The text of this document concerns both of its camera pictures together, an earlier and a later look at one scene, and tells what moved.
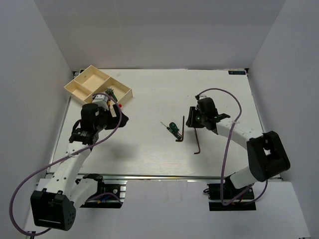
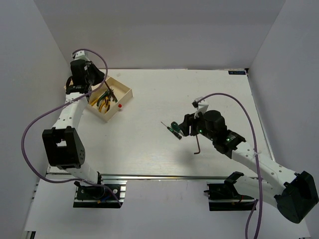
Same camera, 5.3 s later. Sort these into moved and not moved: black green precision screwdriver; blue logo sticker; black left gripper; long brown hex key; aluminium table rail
Moved: black left gripper; long brown hex key
Not moved: aluminium table rail; blue logo sticker; black green precision screwdriver
